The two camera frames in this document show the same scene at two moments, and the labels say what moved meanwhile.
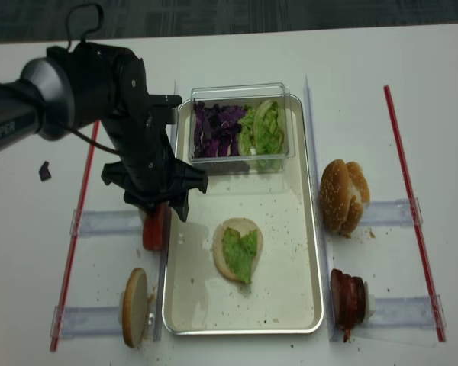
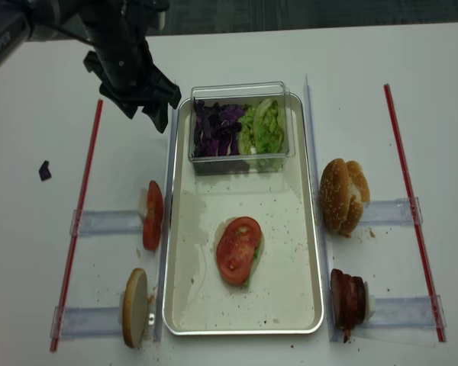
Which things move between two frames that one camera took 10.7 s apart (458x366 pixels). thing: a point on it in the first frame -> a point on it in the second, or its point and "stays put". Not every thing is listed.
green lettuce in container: (261, 136) stays put
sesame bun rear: (359, 197) stays put
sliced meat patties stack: (349, 298) stays put
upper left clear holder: (95, 222) stays put
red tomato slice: (153, 224) -> (235, 248)
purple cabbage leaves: (216, 130) stays put
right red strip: (407, 186) stays put
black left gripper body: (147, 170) -> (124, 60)
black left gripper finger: (181, 206) -> (159, 114)
